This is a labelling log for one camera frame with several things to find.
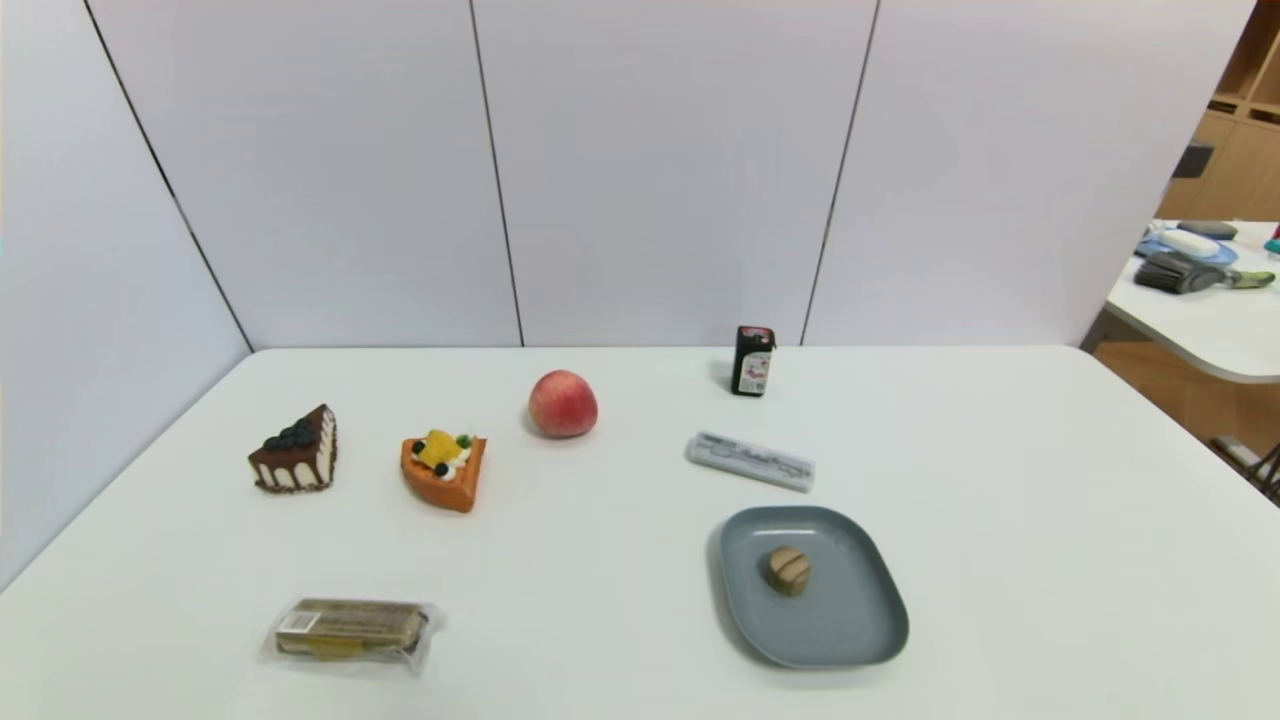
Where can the red peach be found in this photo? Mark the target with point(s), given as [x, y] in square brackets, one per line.
[563, 404]

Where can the teal and red object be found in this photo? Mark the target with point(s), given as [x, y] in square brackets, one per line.
[1274, 243]

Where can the white background table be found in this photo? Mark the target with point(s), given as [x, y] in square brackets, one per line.
[1210, 325]

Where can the white oblong object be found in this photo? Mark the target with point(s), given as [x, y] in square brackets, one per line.
[1190, 242]

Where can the small dark drink carton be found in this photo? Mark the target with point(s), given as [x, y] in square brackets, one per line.
[751, 362]

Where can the black brush head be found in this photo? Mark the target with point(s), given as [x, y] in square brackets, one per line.
[1175, 273]

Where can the long grey white packet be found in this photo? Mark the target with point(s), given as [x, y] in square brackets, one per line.
[750, 461]

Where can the blue plate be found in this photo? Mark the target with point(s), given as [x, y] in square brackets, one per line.
[1150, 247]

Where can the wooden shelf cabinet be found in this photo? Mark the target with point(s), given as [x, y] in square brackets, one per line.
[1240, 150]

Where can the dark chair frame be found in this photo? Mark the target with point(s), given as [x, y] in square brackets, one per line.
[1250, 460]

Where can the chocolate cake slice with blueberries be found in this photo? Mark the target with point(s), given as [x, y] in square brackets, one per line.
[295, 455]

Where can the dark grey oval object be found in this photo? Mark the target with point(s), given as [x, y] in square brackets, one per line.
[1207, 229]

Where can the grey blue oval dish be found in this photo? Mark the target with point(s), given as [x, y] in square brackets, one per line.
[850, 610]

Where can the clear wrapped brown snack pack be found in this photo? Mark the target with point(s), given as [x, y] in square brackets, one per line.
[350, 630]

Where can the small tan round cookie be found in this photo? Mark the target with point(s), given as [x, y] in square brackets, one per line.
[789, 571]

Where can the orange cake slice with fruit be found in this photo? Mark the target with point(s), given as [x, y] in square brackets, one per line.
[445, 478]

